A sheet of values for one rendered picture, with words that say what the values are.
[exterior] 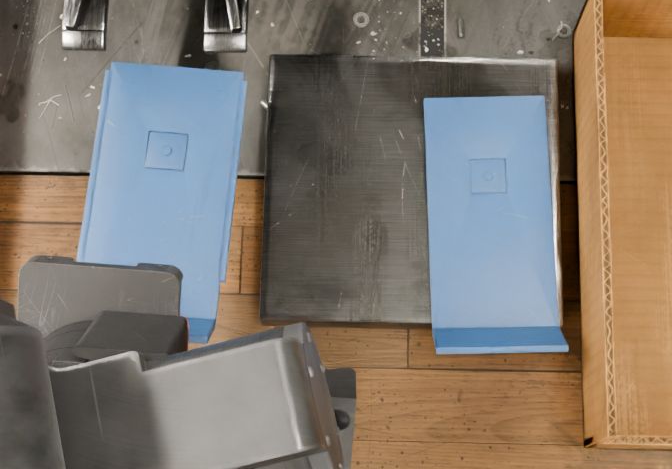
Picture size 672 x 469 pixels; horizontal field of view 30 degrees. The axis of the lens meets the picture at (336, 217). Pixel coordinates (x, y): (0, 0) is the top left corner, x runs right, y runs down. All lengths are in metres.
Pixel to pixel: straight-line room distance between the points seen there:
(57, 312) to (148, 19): 0.31
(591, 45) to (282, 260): 0.21
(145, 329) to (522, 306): 0.28
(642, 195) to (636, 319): 0.07
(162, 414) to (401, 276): 0.33
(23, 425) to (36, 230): 0.41
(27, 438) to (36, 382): 0.02
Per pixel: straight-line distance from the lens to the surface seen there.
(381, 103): 0.74
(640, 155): 0.76
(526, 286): 0.71
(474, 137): 0.73
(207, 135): 0.66
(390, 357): 0.72
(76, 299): 0.52
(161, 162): 0.65
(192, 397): 0.39
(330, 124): 0.73
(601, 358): 0.67
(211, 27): 0.69
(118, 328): 0.49
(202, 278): 0.63
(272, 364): 0.39
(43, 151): 0.77
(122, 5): 0.80
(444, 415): 0.72
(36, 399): 0.37
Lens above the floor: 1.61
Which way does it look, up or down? 75 degrees down
